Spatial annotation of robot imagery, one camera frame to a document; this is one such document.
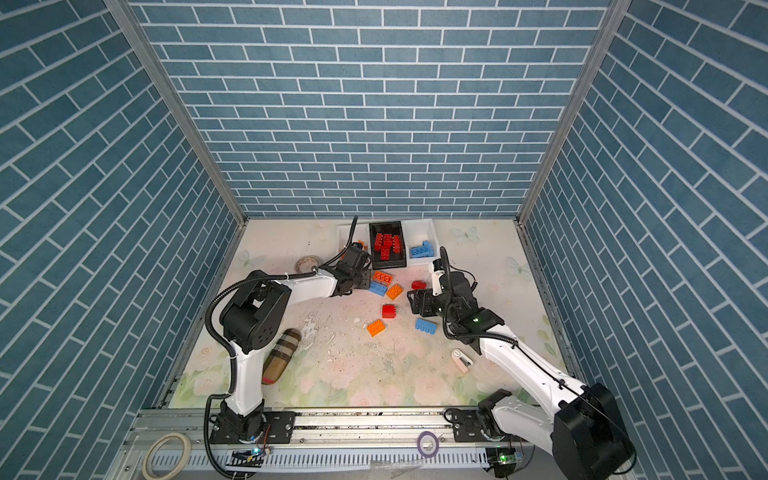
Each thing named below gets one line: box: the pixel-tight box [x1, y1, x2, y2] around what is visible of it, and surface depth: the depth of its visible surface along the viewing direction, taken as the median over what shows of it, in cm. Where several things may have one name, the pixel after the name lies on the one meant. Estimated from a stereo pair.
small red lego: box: [382, 304, 397, 319], surface depth 96 cm
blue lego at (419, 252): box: [410, 246, 428, 258], surface depth 107 cm
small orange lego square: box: [386, 284, 404, 300], surface depth 101 cm
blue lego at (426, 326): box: [415, 318, 438, 335], surface depth 91 cm
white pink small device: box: [451, 348, 474, 374], surface depth 86 cm
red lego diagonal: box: [392, 235, 401, 254], surface depth 112 cm
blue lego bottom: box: [421, 240, 435, 257], surface depth 108 cm
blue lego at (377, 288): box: [368, 281, 388, 297], surface depth 101 cm
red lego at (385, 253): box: [380, 246, 391, 261], surface depth 110 cm
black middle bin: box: [369, 221, 407, 270], surface depth 111 cm
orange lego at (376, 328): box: [366, 319, 387, 337], surface depth 92 cm
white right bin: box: [401, 218, 441, 267], surface depth 110 cm
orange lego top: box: [372, 270, 393, 285], surface depth 101 cm
